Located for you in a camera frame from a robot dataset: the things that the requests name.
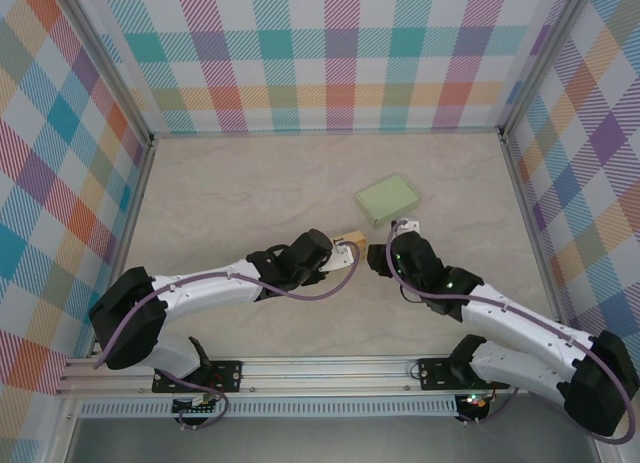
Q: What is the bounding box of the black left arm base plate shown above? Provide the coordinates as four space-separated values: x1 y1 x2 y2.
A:
152 360 245 395

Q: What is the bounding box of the orange cloth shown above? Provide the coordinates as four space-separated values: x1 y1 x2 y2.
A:
332 228 385 267

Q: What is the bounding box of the aluminium mounting rail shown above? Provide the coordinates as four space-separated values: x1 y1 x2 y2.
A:
54 351 606 397

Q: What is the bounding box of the green paper box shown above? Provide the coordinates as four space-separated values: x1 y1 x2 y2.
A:
354 174 421 230

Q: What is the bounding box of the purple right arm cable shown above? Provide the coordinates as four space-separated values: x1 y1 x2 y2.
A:
385 220 632 443

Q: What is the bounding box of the slotted white cable duct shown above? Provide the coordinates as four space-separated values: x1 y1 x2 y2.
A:
79 395 461 418

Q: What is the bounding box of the aluminium frame post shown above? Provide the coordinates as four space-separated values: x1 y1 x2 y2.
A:
62 0 154 144
499 0 596 134

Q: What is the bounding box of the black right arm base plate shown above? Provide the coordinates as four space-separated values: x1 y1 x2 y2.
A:
417 355 511 392

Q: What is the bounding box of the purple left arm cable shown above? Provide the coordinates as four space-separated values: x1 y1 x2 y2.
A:
93 240 362 431

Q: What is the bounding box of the grey metal panel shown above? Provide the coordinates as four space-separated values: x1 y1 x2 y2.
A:
64 415 601 463

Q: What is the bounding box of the aluminium side rail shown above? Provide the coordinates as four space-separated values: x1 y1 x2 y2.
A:
499 130 576 354
89 132 157 359

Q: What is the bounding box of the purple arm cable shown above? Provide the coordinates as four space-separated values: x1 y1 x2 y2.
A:
385 220 632 443
93 240 362 431

